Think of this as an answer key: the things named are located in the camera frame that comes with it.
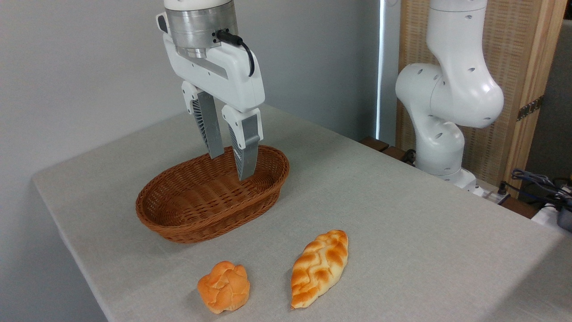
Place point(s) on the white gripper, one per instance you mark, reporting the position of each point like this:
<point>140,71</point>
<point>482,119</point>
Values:
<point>223,76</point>

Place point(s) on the brown oval wicker basket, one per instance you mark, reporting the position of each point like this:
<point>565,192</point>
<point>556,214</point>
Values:
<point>201,217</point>

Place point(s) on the round knotted bread roll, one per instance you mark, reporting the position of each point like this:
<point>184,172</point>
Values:
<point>223,288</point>

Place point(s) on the metal screen hinge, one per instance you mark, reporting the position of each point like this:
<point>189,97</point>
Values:
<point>530,108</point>

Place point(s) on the long braided bread loaf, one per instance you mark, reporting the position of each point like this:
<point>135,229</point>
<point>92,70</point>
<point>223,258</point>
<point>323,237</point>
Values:
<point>319,268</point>

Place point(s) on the grey linen tablecloth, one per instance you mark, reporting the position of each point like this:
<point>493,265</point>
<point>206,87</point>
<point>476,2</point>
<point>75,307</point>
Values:
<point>402,232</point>

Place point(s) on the bright vertical window strip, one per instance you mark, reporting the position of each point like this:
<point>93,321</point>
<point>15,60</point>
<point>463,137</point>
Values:
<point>380,67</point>

